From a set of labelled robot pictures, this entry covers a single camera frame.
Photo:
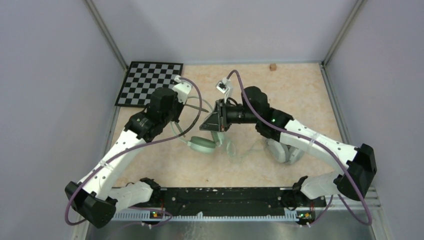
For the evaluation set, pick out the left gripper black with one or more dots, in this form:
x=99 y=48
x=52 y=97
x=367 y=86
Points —
x=180 y=106

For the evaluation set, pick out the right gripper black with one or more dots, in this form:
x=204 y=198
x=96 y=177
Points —
x=216 y=125

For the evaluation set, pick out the mint green headphones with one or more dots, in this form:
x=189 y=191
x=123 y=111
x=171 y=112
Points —
x=201 y=144

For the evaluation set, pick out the white gaming headphones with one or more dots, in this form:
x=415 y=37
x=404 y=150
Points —
x=283 y=153

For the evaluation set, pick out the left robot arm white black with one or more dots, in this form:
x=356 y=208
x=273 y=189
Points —
x=94 y=198

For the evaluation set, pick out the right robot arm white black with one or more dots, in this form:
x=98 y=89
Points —
x=354 y=166

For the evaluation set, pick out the black white checkerboard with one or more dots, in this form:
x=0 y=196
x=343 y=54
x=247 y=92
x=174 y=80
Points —
x=142 y=78

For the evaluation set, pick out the small wooden cube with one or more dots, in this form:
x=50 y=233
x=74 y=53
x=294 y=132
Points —
x=273 y=67

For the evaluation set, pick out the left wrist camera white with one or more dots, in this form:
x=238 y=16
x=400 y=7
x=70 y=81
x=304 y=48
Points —
x=182 y=88

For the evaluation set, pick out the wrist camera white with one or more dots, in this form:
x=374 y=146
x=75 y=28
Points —
x=225 y=86
x=182 y=88

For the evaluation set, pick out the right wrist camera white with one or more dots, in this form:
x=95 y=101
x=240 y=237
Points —
x=225 y=86

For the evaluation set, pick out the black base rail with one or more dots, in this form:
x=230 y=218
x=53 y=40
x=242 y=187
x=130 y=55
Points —
x=232 y=201

